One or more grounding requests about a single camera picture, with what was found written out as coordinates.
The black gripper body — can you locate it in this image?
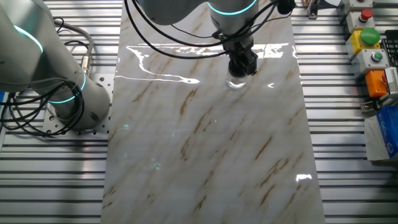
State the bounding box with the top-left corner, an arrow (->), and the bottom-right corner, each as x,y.
223,40 -> 255,60

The clear glass jar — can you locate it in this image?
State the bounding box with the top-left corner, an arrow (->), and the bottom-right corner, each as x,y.
225,73 -> 249,91

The white marble pattern board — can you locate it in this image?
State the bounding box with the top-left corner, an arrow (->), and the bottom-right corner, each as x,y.
101,0 -> 326,224

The grey box under red button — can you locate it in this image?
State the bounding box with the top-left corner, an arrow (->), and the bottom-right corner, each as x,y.
346,11 -> 376,34

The grey box green pushbutton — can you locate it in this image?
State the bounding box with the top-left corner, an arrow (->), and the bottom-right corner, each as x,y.
351,49 -> 390,80

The grey box black button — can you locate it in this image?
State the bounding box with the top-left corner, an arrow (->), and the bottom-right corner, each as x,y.
337,0 -> 374,15

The green mushroom button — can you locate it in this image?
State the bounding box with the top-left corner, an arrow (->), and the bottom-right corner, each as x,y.
359,27 -> 381,46

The red emergency button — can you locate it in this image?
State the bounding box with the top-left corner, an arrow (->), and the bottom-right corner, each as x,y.
358,8 -> 374,23

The black keyboard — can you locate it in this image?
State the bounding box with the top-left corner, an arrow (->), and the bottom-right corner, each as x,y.
381,29 -> 398,68

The blue tissue pack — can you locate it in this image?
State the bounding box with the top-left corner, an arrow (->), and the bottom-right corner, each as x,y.
364,105 -> 398,162

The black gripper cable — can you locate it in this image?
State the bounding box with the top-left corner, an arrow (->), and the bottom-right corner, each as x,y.
131,0 -> 280,48

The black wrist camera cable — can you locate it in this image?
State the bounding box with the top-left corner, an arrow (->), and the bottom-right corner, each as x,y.
123,0 -> 231,60

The metal bracket with wires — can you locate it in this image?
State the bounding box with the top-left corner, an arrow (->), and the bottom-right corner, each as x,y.
306,0 -> 322,20

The small metal bracket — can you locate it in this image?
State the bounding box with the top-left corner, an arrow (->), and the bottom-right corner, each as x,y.
359,98 -> 384,114

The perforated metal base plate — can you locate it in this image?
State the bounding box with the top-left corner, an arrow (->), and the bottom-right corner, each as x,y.
42,73 -> 115,137

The thick grey robot cable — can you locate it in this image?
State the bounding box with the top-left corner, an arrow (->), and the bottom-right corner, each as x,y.
52,19 -> 94,59

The metal cable connector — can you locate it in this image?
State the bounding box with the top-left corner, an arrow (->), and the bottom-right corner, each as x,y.
81,55 -> 91,76

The thin black cable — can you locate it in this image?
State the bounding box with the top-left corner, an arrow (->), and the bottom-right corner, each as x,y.
52,17 -> 91,58

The black cable bundle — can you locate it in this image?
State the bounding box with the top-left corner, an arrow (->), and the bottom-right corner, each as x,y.
0,79 -> 85,138

